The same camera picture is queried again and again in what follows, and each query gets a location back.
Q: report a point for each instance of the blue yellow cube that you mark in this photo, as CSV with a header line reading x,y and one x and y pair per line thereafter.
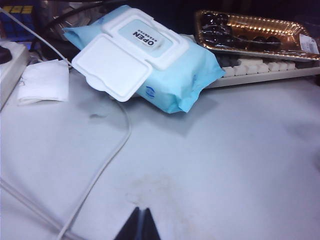
x,y
16,15

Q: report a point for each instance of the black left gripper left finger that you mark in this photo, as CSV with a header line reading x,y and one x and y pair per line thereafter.
x,y
132,227

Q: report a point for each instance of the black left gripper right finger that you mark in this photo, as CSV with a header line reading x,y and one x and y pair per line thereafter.
x,y
150,227

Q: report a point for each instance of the white power strip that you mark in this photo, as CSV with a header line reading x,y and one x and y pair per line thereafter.
x,y
15,67

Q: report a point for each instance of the white grey keyboard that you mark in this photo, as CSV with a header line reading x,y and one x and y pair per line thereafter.
x,y
252,68

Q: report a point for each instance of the gold plastic cherry tray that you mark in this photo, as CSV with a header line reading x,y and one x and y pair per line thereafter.
x,y
265,30

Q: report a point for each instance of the blue wet wipes pack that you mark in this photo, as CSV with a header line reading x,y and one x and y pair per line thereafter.
x,y
177,75

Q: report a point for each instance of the black round plug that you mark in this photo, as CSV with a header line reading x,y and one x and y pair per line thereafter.
x,y
4,55

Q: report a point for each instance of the folded white tissue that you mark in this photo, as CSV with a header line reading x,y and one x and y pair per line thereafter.
x,y
42,81

